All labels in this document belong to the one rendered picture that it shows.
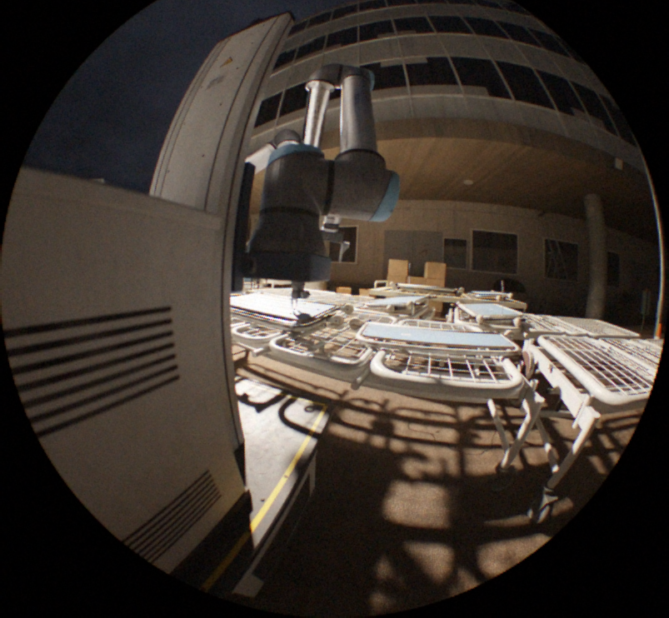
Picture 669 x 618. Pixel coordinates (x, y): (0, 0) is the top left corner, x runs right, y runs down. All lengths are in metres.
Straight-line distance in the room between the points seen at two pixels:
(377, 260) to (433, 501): 6.72
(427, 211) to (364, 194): 6.67
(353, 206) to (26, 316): 0.56
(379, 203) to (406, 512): 0.98
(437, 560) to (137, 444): 0.80
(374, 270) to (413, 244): 1.53
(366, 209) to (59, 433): 0.62
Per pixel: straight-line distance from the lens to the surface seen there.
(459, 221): 7.15
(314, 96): 0.93
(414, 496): 0.95
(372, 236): 7.20
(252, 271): 0.48
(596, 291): 6.68
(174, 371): 0.26
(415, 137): 4.28
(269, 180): 0.52
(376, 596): 0.79
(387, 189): 0.53
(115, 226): 0.21
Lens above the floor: 0.78
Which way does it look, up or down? 3 degrees down
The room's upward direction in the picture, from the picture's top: 4 degrees clockwise
